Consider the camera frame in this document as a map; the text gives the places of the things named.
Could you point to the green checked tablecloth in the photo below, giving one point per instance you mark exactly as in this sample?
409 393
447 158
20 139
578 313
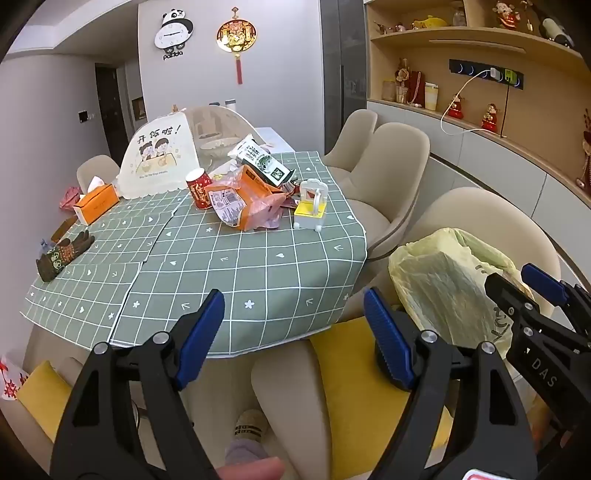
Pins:
231 277

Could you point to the person's foot in sock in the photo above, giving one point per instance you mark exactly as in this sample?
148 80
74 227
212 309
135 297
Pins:
247 434

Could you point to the person's left hand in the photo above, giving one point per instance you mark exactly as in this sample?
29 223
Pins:
251 470

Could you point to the flower bouquet ornament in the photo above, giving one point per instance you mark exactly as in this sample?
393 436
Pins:
408 81

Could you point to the yellow plastic bag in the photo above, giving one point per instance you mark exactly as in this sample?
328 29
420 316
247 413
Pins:
438 286

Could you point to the yellow teapot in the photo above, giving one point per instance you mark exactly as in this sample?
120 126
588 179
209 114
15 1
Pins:
429 22

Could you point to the cream cup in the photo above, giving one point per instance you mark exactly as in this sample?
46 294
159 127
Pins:
431 97

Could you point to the wooden shelf unit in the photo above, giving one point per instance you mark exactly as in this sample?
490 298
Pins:
471 46

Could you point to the orange snack packet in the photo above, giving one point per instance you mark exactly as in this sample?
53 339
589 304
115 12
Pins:
249 203

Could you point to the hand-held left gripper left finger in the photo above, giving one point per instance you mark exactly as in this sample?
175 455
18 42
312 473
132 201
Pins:
203 332

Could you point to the yellow white toy machine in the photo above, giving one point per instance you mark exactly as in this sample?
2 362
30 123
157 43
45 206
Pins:
310 210

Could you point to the red paper cup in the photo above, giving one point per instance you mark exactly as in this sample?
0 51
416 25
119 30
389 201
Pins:
199 191

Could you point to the red gold knot ornament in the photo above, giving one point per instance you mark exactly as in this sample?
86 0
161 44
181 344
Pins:
236 34

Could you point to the orange tissue box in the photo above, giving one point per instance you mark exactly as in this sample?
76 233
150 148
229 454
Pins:
94 205

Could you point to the black power strip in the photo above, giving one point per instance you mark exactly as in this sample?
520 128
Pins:
466 68

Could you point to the red figurine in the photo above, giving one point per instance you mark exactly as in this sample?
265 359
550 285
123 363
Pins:
457 108
490 119

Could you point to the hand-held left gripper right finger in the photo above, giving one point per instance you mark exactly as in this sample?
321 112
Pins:
388 341

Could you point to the yellow cushion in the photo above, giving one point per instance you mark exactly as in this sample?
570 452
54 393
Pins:
44 401
341 369

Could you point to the white green milk carton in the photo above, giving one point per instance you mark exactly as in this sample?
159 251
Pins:
261 164

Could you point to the glass jar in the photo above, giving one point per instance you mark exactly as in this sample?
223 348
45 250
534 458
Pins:
388 90

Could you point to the patterned brown glove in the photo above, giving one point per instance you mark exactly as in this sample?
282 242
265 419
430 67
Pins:
62 256

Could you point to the pink folded paper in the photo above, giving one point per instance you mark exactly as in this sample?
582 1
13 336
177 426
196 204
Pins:
69 197

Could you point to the green charger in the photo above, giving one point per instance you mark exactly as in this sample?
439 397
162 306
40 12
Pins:
510 76

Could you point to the beige chair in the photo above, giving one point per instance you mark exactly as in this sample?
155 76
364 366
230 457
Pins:
480 217
291 406
94 168
353 134
392 184

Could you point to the small red wrapper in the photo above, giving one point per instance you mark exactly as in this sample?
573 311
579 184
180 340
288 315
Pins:
288 196

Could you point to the white charger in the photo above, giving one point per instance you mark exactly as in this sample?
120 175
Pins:
496 74

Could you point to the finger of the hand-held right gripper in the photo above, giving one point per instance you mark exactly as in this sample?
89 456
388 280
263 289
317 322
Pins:
545 281
508 295

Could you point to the panda wall clock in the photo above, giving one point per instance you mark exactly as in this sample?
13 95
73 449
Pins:
171 34

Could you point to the red white patterned bag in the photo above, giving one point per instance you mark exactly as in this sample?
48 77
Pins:
11 378

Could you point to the mesh food cover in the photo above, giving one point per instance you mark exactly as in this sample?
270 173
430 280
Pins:
157 161

